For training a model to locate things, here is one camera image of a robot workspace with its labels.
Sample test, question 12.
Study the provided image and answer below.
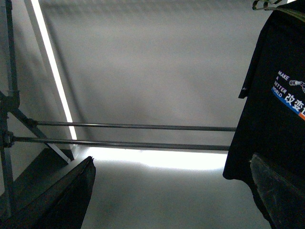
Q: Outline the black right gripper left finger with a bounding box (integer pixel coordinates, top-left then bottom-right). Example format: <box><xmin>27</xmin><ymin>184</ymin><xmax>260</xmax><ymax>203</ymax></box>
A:
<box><xmin>0</xmin><ymin>156</ymin><xmax>96</xmax><ymax>229</ymax></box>

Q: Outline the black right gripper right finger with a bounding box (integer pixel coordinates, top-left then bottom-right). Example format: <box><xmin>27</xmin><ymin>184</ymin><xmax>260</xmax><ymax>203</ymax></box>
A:
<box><xmin>250</xmin><ymin>154</ymin><xmax>305</xmax><ymax>229</ymax></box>

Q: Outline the black printed t-shirt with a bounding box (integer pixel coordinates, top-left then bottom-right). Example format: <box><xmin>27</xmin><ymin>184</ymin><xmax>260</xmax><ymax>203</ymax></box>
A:
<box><xmin>223</xmin><ymin>0</ymin><xmax>305</xmax><ymax>221</ymax></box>

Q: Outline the grey metal drying rack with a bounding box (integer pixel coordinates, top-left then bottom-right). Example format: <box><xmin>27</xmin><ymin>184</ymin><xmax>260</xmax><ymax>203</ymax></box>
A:
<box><xmin>0</xmin><ymin>0</ymin><xmax>237</xmax><ymax>221</ymax></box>

